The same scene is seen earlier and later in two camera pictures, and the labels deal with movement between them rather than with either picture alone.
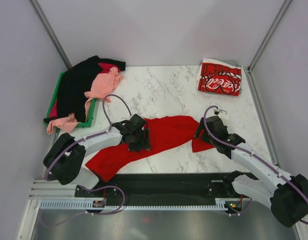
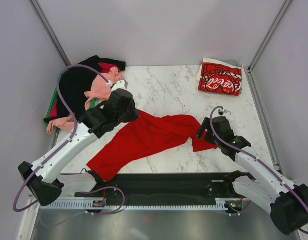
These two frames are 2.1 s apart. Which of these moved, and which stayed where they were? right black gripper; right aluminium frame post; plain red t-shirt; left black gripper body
Moved: left black gripper body
Stayed: right black gripper; plain red t-shirt; right aluminium frame post
